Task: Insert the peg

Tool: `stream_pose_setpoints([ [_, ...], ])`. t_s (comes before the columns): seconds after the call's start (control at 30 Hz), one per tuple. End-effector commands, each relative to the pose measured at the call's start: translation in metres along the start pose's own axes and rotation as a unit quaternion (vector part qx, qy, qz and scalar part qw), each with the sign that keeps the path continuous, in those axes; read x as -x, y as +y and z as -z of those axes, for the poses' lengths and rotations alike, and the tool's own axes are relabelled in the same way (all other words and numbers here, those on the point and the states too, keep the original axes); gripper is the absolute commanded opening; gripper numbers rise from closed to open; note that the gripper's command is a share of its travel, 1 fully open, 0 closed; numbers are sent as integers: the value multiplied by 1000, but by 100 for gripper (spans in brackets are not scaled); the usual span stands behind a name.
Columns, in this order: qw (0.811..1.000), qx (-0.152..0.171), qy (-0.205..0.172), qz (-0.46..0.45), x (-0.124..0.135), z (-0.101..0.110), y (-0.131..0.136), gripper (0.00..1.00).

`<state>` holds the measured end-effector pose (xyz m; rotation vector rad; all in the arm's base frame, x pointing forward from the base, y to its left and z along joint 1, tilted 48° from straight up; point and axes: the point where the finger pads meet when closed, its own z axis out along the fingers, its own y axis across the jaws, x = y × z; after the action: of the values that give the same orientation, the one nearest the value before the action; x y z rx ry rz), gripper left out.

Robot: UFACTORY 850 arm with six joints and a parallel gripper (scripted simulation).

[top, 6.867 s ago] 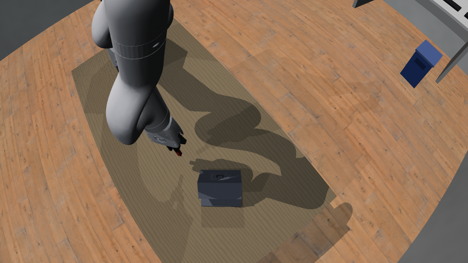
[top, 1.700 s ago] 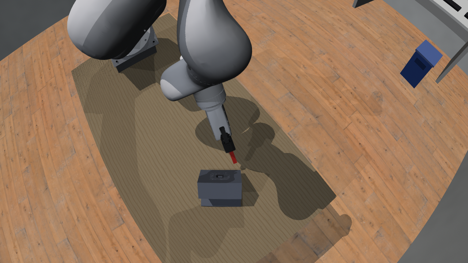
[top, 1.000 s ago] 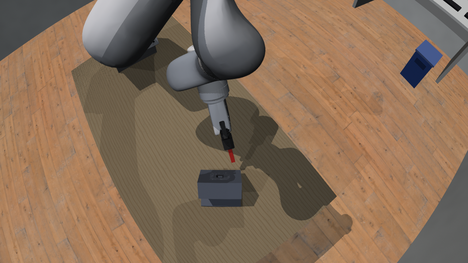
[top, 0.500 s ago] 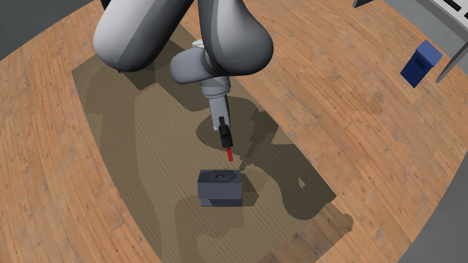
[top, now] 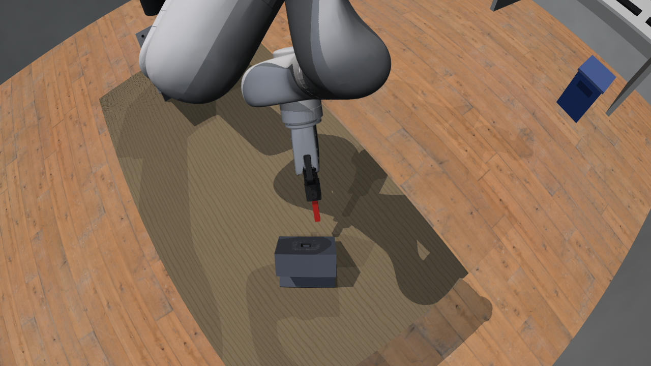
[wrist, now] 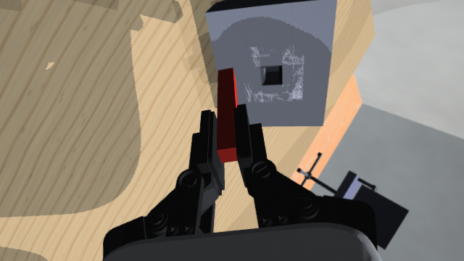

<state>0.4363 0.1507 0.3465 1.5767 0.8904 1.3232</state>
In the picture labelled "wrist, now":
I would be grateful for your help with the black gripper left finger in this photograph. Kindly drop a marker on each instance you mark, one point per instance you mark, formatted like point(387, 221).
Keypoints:
point(195, 193)

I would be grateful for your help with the red rectangular peg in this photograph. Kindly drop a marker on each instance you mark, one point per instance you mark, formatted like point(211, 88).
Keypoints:
point(226, 102)

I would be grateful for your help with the grey sloped panel with square hole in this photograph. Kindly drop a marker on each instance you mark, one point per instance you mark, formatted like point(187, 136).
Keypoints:
point(294, 38)

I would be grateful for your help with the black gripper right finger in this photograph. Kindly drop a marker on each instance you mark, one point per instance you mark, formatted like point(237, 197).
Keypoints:
point(279, 200)

